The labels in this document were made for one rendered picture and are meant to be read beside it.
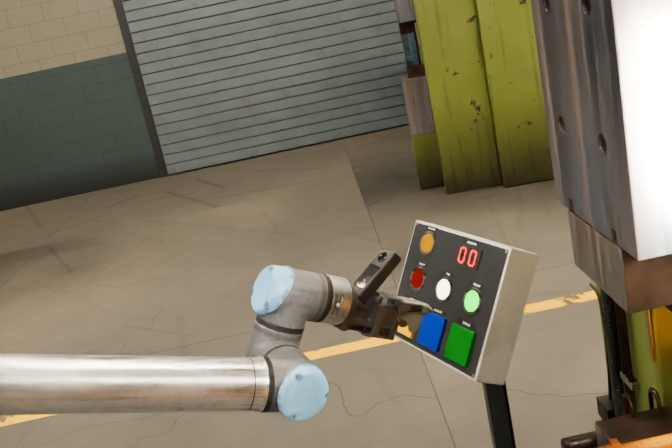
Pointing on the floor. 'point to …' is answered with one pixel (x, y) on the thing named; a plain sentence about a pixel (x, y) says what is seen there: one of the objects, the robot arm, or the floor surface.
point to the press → (472, 66)
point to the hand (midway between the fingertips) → (427, 306)
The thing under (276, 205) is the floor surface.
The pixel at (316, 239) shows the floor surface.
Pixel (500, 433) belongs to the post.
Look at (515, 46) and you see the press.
